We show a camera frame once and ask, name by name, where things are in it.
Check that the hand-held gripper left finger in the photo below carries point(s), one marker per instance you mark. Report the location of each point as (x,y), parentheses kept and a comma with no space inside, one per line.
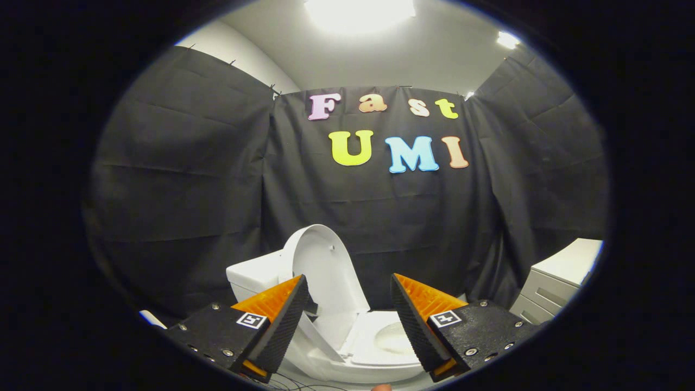
(285,326)

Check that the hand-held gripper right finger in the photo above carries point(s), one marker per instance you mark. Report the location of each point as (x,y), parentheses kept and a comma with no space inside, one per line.
(414,326)

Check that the white toilet lid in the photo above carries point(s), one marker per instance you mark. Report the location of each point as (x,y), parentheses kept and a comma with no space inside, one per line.
(326,266)

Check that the white toilet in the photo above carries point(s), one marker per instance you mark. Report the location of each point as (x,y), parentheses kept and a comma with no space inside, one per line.
(252,277)

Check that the black backdrop cloth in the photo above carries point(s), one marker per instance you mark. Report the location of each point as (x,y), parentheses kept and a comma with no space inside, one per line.
(412,217)

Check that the small white object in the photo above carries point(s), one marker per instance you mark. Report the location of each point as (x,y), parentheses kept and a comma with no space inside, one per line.
(152,319)

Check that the white drawer cabinet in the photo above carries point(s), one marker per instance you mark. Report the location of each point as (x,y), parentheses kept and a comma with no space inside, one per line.
(564,266)

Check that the small ceiling spotlight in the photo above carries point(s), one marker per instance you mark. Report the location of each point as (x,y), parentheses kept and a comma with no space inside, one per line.
(507,39)

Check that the large ceiling light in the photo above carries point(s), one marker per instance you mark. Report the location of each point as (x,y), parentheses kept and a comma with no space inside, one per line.
(358,12)

